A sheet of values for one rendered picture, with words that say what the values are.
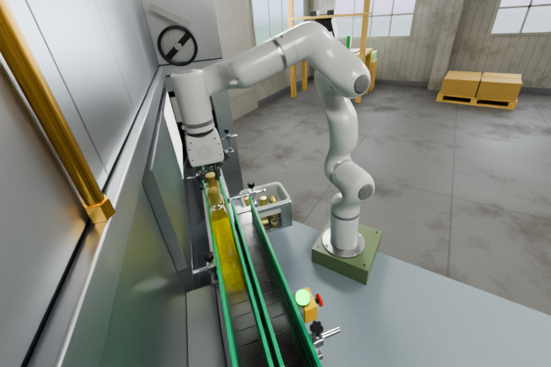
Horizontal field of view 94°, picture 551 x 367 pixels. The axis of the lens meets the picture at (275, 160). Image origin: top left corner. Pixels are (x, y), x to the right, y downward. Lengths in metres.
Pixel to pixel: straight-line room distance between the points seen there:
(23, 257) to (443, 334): 1.19
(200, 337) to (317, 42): 0.85
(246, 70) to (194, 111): 0.17
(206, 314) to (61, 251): 0.59
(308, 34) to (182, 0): 1.07
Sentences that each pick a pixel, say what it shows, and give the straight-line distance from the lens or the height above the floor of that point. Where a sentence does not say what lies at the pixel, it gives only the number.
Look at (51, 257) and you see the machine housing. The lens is 0.32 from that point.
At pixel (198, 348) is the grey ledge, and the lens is 0.83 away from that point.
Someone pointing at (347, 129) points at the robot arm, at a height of 1.43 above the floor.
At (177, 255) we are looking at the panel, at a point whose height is 1.21.
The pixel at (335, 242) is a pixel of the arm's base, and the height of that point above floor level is 0.89.
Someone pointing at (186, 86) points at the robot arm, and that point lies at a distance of 0.69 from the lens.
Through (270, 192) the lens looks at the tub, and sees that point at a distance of 1.36.
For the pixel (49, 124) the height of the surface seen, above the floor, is 1.69.
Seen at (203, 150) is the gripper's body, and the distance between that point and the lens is 0.76.
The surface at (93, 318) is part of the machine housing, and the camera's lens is 0.33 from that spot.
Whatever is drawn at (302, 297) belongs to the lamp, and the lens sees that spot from 0.88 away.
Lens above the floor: 1.77
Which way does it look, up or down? 30 degrees down
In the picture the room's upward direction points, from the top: 5 degrees counter-clockwise
